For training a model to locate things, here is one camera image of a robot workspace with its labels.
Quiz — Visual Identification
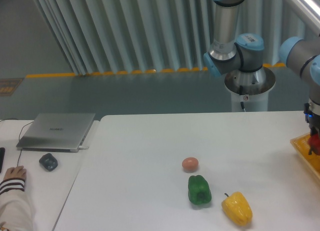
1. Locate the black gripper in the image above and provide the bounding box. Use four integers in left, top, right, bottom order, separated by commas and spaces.
303, 102, 320, 155

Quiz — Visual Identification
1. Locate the red bell pepper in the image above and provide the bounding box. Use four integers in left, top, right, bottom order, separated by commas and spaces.
315, 134, 320, 156

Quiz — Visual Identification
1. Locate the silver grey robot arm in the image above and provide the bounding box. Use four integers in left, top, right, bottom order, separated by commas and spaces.
203, 0, 320, 155

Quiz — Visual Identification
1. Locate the striped cream sleeve forearm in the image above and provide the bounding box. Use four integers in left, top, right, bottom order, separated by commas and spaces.
0, 178, 34, 231

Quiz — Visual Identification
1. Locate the yellow plastic basket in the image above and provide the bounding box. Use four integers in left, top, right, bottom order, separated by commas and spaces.
290, 133, 320, 184

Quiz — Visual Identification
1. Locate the person's hand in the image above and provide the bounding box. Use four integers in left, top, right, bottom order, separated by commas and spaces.
3, 165, 27, 181

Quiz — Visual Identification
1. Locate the yellow bell pepper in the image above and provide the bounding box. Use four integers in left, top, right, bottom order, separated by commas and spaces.
221, 191, 253, 227

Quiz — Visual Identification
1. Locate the green bell pepper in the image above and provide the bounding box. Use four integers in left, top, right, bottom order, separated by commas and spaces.
188, 175, 212, 206

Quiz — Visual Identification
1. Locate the brown egg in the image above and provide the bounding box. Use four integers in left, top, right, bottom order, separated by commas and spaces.
181, 157, 199, 172

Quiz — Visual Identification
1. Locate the white folding partition screen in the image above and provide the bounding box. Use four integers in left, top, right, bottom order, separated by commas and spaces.
34, 0, 320, 75

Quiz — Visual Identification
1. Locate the silver laptop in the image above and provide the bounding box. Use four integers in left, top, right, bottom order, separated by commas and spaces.
16, 113, 95, 153

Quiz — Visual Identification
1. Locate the black phone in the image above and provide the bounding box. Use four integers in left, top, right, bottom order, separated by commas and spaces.
0, 147, 6, 173

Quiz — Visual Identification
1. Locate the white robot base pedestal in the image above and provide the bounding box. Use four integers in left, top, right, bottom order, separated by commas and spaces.
224, 67, 276, 112

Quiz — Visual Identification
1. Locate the white usb cable plug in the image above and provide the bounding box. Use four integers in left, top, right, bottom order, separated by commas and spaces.
78, 146, 89, 150

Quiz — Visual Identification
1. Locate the black mouse cable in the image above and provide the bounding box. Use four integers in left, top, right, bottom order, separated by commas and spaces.
0, 118, 38, 168

